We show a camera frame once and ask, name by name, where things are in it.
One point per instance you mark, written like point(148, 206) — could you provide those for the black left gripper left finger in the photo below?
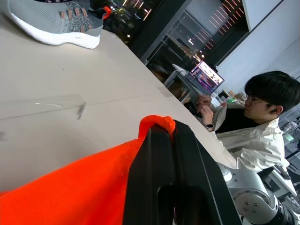
point(150, 178)

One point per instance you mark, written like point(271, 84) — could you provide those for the white office desk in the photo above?
point(281, 184)

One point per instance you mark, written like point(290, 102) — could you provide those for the bystander bare hand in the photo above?
point(208, 114)
point(204, 100)

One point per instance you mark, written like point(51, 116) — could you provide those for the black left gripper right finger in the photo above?
point(199, 182)

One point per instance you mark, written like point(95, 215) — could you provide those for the clear tape strip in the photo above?
point(42, 104)

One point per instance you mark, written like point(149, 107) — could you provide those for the black phone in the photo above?
point(195, 109)

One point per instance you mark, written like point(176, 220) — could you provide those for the grey knit sneaker white sole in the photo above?
point(47, 21)

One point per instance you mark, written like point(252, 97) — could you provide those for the lit computer monitor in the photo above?
point(206, 77)

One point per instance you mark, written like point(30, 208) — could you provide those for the person in white jacket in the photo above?
point(253, 140)

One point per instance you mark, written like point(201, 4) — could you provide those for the pale smartwatch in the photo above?
point(209, 127)

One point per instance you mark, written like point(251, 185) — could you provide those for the orange fabric pouch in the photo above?
point(70, 192)

